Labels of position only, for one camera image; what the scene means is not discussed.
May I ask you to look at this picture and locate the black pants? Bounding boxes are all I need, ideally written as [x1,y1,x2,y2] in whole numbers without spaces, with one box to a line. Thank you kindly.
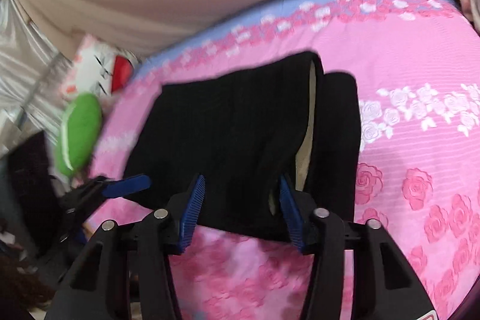
[124,52,361,241]

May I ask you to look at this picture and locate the silver grey curtain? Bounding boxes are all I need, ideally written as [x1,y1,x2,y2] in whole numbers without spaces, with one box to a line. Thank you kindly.
[1,0,72,144]

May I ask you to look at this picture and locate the white red cartoon pillow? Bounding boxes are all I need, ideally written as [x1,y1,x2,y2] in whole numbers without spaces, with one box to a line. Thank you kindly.
[59,34,143,100]

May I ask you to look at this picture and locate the green plush pillow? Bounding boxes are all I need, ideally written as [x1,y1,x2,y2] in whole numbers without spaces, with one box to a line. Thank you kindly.
[55,93,103,179]

